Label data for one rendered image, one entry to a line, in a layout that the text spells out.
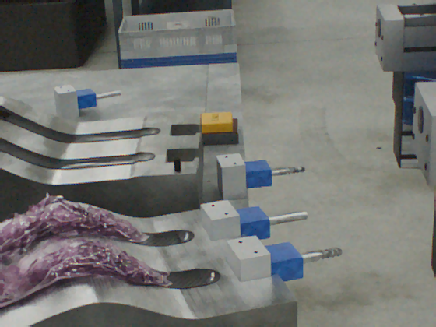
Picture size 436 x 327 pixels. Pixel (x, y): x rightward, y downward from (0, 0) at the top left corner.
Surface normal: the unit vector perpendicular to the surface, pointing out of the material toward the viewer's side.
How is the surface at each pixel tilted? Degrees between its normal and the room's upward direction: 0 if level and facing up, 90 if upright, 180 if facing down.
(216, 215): 0
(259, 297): 0
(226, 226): 90
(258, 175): 90
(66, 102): 90
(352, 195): 0
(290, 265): 90
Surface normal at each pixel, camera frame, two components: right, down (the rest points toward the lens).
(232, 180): 0.10, 0.40
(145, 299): 0.40, -0.88
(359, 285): -0.07, -0.91
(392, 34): -0.12, 0.41
